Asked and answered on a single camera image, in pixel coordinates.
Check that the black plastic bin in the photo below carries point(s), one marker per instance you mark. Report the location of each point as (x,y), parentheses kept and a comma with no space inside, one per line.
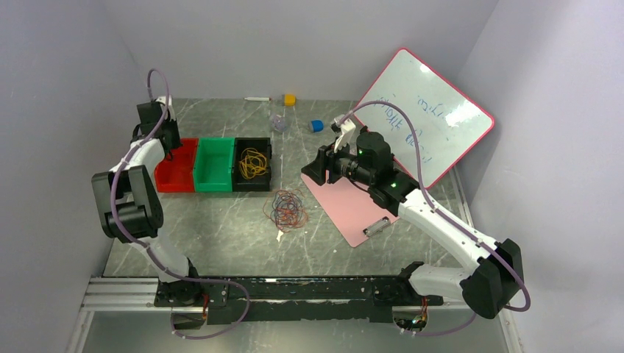
(251,170)

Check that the red plastic bin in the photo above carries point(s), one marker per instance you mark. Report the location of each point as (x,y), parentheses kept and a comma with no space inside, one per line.
(175,174)

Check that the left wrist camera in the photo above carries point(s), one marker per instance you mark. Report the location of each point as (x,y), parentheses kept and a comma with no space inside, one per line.
(166,102)

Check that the blue block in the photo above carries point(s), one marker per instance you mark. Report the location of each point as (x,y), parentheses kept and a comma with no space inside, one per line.
(316,126)

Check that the pink framed whiteboard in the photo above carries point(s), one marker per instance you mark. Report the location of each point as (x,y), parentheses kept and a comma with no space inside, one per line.
(428,123)

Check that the pink clipboard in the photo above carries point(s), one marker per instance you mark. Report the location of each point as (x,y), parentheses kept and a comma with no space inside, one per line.
(350,209)

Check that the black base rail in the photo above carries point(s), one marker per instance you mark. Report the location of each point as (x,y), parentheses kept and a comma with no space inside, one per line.
(224,300)

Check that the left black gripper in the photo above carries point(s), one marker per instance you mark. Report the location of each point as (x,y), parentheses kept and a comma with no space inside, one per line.
(176,143)

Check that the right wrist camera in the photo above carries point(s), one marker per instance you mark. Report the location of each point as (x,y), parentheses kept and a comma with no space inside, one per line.
(344,132)

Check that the green plastic bin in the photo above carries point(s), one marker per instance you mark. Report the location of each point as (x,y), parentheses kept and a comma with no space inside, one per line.
(213,165)

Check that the white marker pen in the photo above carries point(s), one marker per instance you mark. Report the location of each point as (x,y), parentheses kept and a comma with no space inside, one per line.
(259,99)

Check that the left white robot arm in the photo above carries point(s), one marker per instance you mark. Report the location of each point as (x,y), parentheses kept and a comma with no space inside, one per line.
(129,207)

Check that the yellow cube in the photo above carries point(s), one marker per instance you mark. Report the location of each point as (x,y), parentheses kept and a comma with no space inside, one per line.
(289,100)

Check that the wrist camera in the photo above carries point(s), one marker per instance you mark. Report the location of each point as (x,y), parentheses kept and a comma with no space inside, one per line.
(166,102)
(344,132)

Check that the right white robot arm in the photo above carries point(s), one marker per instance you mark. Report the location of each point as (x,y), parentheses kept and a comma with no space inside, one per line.
(490,277)

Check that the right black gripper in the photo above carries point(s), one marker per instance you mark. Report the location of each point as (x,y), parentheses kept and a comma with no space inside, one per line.
(326,159)

